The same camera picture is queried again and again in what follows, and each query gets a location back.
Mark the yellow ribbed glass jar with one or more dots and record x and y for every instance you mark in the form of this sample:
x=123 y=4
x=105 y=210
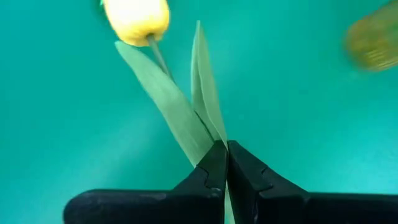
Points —
x=373 y=40

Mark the yellow tulip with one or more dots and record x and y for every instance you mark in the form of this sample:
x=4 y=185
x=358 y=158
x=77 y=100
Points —
x=174 y=102

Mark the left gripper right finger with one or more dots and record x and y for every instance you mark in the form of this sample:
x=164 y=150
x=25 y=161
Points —
x=280 y=205

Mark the green table mat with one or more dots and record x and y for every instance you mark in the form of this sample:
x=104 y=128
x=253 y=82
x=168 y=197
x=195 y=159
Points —
x=62 y=124

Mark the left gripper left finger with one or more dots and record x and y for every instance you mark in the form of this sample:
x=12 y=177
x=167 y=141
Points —
x=186 y=202

